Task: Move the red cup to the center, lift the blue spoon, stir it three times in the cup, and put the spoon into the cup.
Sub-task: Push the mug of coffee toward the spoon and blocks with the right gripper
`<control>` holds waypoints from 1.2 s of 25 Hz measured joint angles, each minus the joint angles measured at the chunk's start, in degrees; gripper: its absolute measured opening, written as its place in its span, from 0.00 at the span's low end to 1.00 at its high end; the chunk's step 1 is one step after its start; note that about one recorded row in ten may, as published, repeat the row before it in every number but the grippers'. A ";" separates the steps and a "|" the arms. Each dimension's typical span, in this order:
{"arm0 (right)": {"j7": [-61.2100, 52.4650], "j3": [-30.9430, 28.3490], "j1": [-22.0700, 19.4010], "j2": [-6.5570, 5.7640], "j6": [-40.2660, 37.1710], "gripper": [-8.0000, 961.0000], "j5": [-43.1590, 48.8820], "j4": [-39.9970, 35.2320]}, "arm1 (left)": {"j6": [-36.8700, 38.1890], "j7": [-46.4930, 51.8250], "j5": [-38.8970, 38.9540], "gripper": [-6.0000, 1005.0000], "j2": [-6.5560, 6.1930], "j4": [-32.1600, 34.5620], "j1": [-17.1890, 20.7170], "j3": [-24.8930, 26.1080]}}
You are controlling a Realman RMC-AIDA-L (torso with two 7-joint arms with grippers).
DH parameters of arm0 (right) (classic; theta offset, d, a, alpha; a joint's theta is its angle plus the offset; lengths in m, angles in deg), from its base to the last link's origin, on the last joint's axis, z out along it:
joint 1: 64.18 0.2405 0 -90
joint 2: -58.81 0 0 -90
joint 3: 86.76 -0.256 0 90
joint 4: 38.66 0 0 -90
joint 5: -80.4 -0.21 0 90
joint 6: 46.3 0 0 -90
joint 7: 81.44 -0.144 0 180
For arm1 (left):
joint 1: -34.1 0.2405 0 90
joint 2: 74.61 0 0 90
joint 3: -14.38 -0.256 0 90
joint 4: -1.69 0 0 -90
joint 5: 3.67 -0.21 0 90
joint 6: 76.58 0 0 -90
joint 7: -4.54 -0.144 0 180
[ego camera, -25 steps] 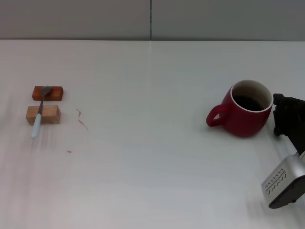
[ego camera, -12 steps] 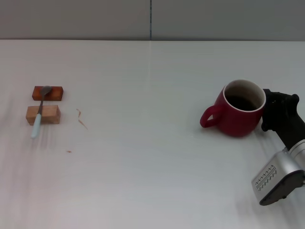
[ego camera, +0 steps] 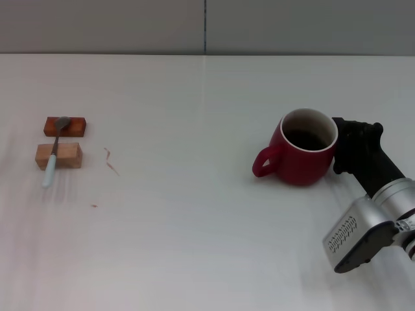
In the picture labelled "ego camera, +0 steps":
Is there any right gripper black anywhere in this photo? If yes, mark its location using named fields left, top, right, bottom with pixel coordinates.
left=331, top=116, right=407, bottom=197

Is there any red ceramic mug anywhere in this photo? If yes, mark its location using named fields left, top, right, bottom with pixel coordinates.
left=252, top=107, right=340, bottom=187

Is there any spoon with light blue handle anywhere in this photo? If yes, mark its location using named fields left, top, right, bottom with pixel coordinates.
left=41, top=115, right=73, bottom=189

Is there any dark brown coffee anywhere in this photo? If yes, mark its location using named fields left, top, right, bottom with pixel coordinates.
left=286, top=128, right=329, bottom=152

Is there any dark reddish wooden block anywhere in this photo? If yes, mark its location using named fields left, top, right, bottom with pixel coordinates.
left=43, top=116, right=88, bottom=138

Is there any light wooden block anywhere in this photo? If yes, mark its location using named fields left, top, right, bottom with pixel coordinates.
left=34, top=142, right=84, bottom=171

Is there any right wrist vented camera housing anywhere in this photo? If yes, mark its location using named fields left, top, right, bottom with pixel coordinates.
left=322, top=196, right=401, bottom=274

